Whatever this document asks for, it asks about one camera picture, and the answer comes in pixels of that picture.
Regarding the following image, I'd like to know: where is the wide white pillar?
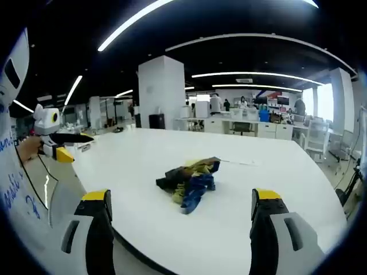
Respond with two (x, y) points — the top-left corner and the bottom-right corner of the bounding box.
(138, 54), (186, 129)

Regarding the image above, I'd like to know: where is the white chest-worn device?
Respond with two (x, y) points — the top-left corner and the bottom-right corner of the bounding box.
(0, 27), (31, 108)

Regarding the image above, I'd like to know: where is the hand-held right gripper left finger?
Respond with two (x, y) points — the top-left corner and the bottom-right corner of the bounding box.
(48, 188), (116, 275)

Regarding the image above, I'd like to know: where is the person in white shirt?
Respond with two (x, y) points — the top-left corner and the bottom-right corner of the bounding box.
(0, 94), (63, 258)

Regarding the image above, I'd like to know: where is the white cabinet desk row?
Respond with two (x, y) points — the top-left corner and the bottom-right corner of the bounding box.
(174, 116), (293, 141)

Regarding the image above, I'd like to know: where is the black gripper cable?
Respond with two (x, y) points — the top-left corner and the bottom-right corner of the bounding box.
(37, 155), (58, 183)

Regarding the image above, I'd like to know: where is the black cabinet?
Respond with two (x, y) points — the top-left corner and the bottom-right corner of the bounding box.
(149, 113), (166, 129)

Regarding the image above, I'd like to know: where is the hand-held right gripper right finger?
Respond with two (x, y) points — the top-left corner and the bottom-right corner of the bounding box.
(249, 187), (327, 275)

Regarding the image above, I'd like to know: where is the person's left hand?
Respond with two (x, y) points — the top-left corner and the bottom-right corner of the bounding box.
(17, 136), (44, 163)

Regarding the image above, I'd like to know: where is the black office chair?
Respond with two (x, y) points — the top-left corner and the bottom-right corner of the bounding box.
(231, 121), (252, 135)

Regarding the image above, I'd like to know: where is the striped wall banner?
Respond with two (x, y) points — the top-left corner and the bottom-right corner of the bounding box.
(252, 90), (290, 100)

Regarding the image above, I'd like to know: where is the white box cabinet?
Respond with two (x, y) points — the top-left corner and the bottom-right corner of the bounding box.
(195, 94), (209, 118)

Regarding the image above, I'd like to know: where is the straight ceiling light strip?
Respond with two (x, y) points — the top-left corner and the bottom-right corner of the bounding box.
(63, 75), (83, 107)
(97, 0), (173, 52)

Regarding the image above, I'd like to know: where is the black chest device cable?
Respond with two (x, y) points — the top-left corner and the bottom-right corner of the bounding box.
(15, 147), (49, 210)

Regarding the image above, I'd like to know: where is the yellow blue grey garment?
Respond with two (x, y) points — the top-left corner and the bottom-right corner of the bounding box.
(155, 156), (221, 215)

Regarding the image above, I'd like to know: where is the white mesh office chair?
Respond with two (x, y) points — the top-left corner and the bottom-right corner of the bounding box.
(305, 119), (330, 161)

